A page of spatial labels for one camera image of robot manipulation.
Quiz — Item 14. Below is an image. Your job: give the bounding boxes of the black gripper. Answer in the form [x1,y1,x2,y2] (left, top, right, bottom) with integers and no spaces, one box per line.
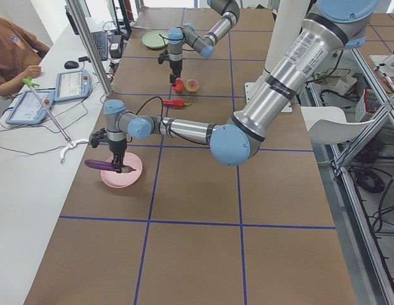
[90,128,127,173]
[158,50,182,86]

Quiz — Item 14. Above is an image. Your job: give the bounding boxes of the teach pendant tablet near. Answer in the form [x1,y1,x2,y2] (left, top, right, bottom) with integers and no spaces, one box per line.
[6,90,47,125]

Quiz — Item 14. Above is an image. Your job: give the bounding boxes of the aluminium frame post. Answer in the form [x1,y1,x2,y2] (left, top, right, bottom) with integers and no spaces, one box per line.
[66,0,112,97]

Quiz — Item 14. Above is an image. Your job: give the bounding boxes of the white chair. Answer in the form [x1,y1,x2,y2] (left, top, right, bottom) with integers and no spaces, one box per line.
[301,106,376,144]

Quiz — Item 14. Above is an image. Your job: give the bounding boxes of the teach pendant tablet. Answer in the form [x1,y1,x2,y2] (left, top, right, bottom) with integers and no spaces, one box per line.
[6,90,47,125]
[54,70,92,102]

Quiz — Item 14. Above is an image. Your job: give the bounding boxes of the black computer mouse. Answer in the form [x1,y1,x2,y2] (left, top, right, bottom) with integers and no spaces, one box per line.
[64,60,79,69]

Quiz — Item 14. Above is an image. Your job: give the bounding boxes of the green plate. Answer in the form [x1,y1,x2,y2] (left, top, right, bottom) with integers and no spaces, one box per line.
[141,30,168,50]

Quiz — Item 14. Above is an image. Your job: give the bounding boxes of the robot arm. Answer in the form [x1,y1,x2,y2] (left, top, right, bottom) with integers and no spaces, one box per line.
[85,1,378,173]
[158,0,240,87]

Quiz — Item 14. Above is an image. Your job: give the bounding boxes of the pink plate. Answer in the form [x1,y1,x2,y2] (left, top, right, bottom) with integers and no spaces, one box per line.
[100,152,143,188]

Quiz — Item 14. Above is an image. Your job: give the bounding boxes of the white plastic basket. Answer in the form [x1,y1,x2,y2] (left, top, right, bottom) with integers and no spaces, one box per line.
[355,87,381,122]

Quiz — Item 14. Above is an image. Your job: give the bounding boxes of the yellow-pink peach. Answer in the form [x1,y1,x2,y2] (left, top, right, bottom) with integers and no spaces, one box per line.
[185,79,200,93]

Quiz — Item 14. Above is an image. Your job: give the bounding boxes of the teach pendant tablet far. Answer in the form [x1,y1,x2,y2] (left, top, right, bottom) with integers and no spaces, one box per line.
[54,70,92,102]

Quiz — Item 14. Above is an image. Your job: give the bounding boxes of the red-orange pomegranate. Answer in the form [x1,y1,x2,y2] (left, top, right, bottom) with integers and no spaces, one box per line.
[172,78,185,93]

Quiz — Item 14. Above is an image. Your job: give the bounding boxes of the person in brown shirt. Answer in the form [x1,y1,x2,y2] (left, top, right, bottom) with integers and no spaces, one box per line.
[0,18,50,97]

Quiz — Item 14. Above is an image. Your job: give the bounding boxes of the reacher grabber stick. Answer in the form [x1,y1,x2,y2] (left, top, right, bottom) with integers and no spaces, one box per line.
[21,76,90,165]

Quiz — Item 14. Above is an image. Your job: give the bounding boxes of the black keyboard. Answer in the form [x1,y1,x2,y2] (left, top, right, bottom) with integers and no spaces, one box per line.
[91,30,109,61]

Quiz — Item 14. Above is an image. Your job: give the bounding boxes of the red chili pepper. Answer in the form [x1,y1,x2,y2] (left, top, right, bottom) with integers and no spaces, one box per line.
[163,100,191,109]

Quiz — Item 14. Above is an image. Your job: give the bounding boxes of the purple eggplant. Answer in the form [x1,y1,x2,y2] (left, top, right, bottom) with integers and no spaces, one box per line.
[84,159,136,173]

